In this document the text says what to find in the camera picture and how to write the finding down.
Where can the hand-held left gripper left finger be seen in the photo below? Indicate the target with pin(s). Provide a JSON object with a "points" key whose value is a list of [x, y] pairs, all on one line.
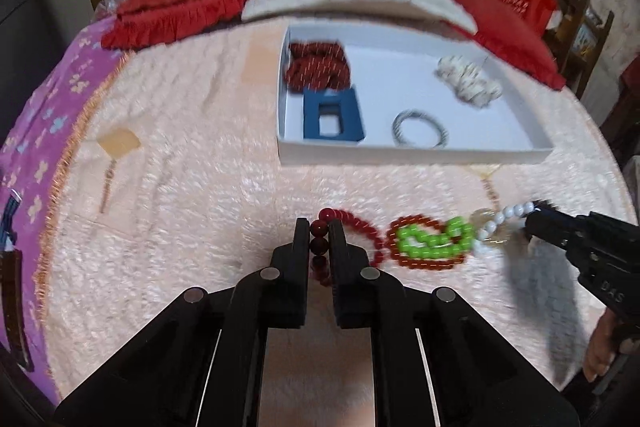
{"points": [[300, 257]]}

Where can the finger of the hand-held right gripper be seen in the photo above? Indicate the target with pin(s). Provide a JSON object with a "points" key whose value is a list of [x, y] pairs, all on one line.
{"points": [[552, 213], [547, 232]]}

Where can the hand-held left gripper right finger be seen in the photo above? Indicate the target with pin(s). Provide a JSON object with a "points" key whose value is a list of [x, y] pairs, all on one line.
{"points": [[340, 267]]}

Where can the white cardboard box tray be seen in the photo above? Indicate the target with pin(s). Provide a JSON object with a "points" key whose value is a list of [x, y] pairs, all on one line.
{"points": [[400, 77]]}

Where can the person's right hand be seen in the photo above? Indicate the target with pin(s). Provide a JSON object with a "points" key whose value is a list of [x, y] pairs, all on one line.
{"points": [[599, 347]]}

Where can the blue hair claw clip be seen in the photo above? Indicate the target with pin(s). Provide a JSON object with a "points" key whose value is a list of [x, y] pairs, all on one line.
{"points": [[312, 119]]}

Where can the cream patterned scrunchie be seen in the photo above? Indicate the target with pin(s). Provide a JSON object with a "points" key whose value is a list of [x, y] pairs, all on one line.
{"points": [[467, 79]]}

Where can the wooden chair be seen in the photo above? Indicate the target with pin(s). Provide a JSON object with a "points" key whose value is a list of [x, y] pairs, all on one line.
{"points": [[580, 37]]}

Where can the plain red pillow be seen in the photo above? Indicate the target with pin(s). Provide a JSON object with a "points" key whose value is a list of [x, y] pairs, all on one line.
{"points": [[505, 32]]}

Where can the dark red dotted scrunchie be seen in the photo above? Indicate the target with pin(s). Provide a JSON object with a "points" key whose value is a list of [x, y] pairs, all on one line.
{"points": [[315, 67]]}

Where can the red shopping bag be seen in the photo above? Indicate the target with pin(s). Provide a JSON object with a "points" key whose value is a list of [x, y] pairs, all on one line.
{"points": [[525, 2]]}

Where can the red frilled pillow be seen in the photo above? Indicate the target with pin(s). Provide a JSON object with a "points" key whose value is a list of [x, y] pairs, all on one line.
{"points": [[180, 7]]}

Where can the purple floral sheet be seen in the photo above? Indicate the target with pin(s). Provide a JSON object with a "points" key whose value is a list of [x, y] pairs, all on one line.
{"points": [[50, 117]]}

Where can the dark brown wallet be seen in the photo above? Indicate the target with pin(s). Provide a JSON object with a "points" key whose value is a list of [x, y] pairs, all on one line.
{"points": [[12, 307]]}

